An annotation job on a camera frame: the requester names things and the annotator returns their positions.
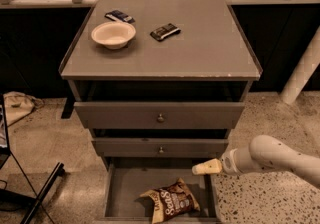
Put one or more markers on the white bowl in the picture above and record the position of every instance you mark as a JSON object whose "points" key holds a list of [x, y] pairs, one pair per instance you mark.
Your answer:
{"points": [[113, 35]]}

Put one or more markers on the black snack bar wrapper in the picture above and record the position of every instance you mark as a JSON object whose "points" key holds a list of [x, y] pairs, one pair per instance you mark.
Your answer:
{"points": [[164, 32]]}

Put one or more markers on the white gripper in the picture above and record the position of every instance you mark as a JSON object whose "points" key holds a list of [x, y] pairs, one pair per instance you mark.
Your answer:
{"points": [[228, 163]]}

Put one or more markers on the grey drawer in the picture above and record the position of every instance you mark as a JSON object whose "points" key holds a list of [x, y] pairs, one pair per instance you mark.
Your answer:
{"points": [[127, 181], [143, 115], [148, 147]]}

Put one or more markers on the grey top drawer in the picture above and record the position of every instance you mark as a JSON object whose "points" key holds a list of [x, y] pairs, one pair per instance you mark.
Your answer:
{"points": [[143, 115]]}

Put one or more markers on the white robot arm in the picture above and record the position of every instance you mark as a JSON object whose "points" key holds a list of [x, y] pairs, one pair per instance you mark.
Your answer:
{"points": [[263, 154]]}

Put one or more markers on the grey drawer cabinet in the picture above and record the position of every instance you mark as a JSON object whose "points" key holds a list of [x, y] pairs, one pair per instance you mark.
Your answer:
{"points": [[208, 61]]}

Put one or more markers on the blue snack bar wrapper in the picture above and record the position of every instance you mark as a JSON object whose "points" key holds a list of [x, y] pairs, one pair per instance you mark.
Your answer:
{"points": [[117, 15]]}

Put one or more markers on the white diagonal post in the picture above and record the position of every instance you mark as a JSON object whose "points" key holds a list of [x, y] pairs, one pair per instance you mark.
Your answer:
{"points": [[303, 71]]}

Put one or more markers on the beige cloth bag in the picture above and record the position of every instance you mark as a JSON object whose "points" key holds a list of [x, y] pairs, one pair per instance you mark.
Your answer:
{"points": [[19, 105]]}

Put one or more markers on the grey bottom drawer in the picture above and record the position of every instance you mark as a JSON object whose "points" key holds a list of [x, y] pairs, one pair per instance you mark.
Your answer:
{"points": [[127, 181]]}

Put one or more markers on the round top drawer knob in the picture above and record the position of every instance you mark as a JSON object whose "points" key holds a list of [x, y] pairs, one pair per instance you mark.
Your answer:
{"points": [[160, 118]]}

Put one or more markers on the brown chip bag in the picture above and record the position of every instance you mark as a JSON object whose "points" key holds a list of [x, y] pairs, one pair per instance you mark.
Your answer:
{"points": [[168, 202]]}

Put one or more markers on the grey middle drawer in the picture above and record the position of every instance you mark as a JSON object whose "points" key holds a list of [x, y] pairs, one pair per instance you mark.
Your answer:
{"points": [[148, 147]]}

